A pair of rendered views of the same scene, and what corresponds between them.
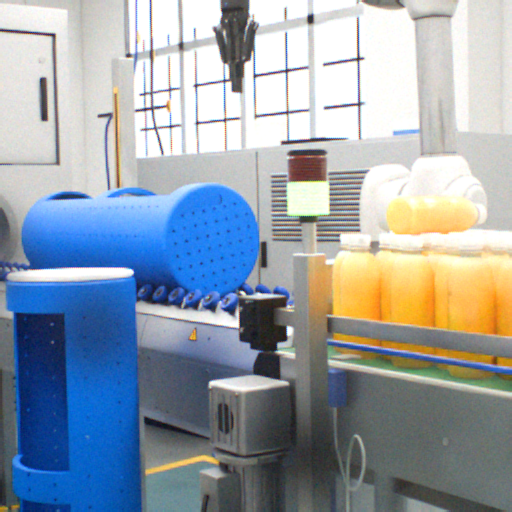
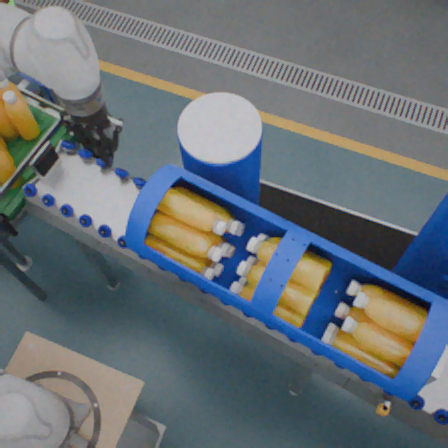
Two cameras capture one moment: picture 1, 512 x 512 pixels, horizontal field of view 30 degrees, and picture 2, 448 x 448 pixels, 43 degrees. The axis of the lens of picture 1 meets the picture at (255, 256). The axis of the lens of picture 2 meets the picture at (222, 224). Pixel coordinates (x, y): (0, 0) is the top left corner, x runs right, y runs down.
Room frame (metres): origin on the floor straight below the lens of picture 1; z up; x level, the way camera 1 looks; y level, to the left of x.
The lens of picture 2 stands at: (3.15, 0.03, 2.58)
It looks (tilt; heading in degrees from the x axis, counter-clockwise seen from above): 65 degrees down; 160
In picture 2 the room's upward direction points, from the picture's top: 4 degrees counter-clockwise
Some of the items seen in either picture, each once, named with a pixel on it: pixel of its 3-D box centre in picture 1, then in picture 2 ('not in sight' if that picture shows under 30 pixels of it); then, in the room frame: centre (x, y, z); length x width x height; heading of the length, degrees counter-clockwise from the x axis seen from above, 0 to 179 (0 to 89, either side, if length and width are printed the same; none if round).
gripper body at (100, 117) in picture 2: (234, 14); (90, 113); (2.41, 0.04, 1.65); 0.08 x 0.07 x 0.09; 58
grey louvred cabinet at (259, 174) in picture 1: (296, 298); not in sight; (4.66, -0.19, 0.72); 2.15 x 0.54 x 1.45; 44
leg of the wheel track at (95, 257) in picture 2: not in sight; (98, 261); (2.11, -0.17, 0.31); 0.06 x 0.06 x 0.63; 36
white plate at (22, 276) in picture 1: (71, 274); (219, 127); (2.16, 0.41, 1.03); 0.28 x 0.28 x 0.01
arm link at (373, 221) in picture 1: (389, 202); (21, 418); (2.81, -0.39, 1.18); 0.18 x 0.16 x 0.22; 41
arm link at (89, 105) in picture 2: not in sight; (80, 91); (2.41, 0.04, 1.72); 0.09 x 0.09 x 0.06
